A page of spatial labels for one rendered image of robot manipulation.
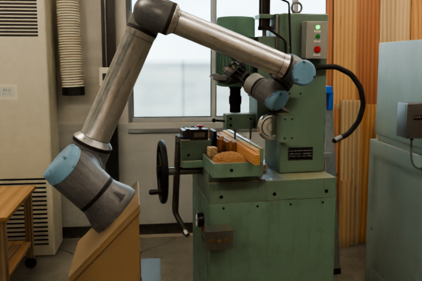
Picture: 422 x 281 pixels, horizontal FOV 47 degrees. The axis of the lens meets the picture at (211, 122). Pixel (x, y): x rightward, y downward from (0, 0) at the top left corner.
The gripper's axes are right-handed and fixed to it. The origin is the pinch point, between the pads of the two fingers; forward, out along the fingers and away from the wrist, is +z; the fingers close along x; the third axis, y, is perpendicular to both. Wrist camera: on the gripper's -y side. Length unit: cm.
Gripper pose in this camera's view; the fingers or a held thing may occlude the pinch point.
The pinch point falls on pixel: (220, 63)
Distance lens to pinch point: 210.0
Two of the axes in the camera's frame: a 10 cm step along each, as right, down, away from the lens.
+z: -6.3, -5.0, 6.0
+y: -4.3, -4.1, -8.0
